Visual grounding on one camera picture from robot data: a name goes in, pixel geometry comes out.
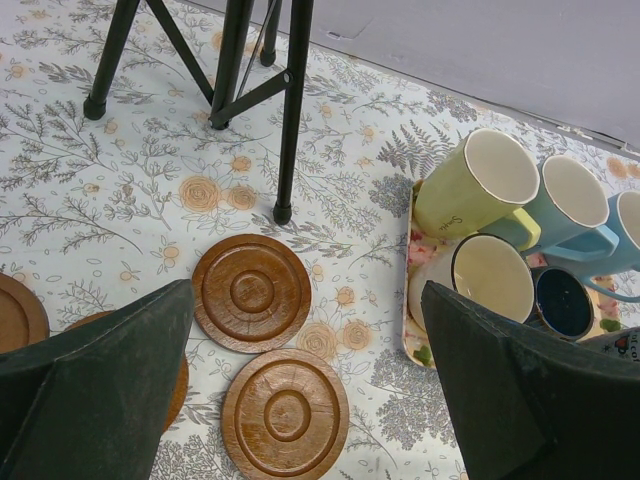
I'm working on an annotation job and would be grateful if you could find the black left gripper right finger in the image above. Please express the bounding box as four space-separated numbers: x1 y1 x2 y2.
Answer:
422 281 639 479

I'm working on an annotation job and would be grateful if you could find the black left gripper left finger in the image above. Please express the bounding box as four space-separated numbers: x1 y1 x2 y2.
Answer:
1 279 194 479

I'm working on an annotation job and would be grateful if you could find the brown wooden coaster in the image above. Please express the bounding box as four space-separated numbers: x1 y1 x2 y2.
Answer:
192 234 312 354
0 274 50 353
64 310 189 432
221 348 349 479

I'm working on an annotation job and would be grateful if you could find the dark blue glazed mug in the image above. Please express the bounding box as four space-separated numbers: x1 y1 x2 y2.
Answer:
525 266 594 341

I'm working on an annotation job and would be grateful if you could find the grey-blue small mug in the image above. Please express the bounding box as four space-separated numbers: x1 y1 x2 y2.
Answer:
580 327 640 366

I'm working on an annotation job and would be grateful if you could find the floral tablecloth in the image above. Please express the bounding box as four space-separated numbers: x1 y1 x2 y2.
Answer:
1 1 639 479

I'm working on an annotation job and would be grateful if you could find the floral serving tray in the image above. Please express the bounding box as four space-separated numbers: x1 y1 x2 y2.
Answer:
399 179 640 371

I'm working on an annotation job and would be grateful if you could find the light blue mug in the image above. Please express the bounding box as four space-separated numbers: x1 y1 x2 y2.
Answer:
481 155 619 262

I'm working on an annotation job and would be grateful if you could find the blue mug with white interior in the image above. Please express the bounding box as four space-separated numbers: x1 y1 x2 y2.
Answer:
581 190 640 303

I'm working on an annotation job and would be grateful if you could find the yellow-green mug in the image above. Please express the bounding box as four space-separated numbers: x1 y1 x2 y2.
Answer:
413 128 541 250

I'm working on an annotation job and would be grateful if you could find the black perforated music stand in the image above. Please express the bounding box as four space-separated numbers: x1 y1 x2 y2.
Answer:
83 0 314 225

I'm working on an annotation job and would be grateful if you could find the cream mug with black handle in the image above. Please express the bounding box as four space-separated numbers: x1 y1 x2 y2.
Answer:
407 233 535 328

